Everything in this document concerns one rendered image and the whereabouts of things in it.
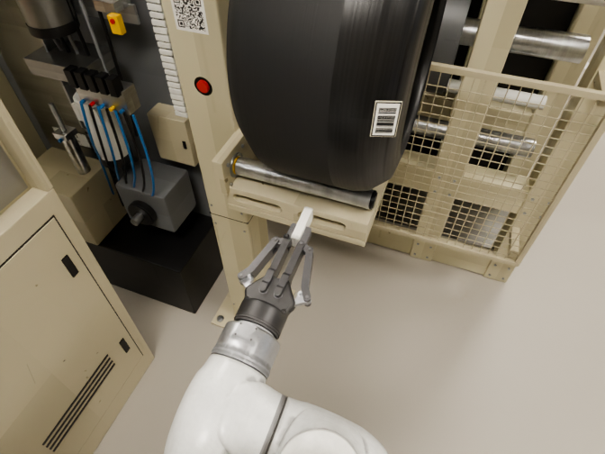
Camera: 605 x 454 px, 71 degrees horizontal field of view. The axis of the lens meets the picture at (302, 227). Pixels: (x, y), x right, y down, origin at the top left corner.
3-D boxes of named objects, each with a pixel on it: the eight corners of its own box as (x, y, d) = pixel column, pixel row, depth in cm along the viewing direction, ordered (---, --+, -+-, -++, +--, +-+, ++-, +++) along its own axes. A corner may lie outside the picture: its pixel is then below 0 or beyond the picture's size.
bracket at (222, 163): (216, 192, 104) (210, 160, 96) (280, 106, 128) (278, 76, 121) (229, 195, 103) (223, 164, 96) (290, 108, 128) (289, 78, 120)
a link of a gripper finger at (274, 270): (268, 302, 69) (260, 300, 70) (292, 246, 75) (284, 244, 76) (266, 292, 66) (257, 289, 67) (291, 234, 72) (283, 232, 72)
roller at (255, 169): (234, 152, 101) (240, 158, 106) (228, 170, 101) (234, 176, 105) (377, 188, 93) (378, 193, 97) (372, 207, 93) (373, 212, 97)
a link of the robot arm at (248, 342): (203, 346, 59) (222, 308, 62) (217, 365, 67) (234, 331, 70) (263, 368, 57) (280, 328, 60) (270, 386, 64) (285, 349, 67)
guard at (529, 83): (291, 205, 178) (285, 39, 125) (293, 202, 179) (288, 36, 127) (518, 267, 157) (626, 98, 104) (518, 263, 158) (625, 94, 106)
